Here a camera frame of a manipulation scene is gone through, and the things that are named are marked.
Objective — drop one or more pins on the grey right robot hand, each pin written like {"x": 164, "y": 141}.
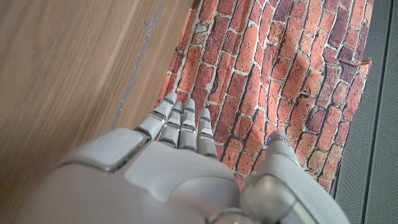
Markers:
{"x": 155, "y": 180}

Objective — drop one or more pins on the grey tape outline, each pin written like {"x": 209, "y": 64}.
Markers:
{"x": 137, "y": 63}

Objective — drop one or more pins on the printed red brick backdrop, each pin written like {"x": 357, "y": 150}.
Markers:
{"x": 264, "y": 62}

